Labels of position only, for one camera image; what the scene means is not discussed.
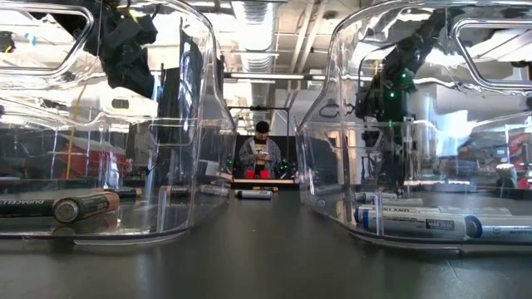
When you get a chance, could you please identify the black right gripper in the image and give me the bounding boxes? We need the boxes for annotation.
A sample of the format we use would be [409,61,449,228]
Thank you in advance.
[355,61,416,125]

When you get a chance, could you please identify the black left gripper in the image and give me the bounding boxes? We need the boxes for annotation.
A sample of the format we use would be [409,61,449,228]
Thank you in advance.
[82,3,159,100]

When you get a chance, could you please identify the clear plastic bin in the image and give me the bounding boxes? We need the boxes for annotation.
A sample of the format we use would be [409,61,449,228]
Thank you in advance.
[0,0,238,246]
[294,0,532,254]

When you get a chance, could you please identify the black copper battery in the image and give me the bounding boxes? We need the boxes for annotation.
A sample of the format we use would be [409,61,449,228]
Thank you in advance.
[160,185,192,199]
[103,187,143,199]
[52,191,121,224]
[0,198,57,219]

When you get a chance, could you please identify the small yellow tag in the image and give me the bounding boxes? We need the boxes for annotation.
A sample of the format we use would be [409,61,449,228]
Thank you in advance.
[122,6,140,24]

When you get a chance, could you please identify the red storage bins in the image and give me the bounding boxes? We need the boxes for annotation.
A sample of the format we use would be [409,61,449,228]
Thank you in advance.
[57,143,127,180]

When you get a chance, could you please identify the long ceiling light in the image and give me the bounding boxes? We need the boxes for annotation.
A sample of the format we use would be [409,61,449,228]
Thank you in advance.
[224,72,328,82]

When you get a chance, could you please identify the black yellow hanging device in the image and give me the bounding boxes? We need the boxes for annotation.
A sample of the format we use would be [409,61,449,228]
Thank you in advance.
[0,31,16,54]

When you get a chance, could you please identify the person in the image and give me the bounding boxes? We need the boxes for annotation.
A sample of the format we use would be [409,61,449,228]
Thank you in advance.
[238,120,284,179]

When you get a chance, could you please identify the white grey cylinder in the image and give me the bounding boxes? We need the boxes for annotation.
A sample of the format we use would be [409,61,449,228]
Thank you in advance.
[496,163,518,189]

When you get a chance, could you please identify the black table mat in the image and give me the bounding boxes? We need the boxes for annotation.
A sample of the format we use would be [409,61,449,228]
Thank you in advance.
[0,189,532,299]

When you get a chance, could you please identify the black background frame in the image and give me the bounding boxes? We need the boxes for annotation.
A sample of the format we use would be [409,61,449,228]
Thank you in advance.
[227,105,292,146]

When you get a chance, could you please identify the silver ribbed ceiling duct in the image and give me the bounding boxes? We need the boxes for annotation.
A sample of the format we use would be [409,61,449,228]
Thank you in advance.
[230,0,278,74]

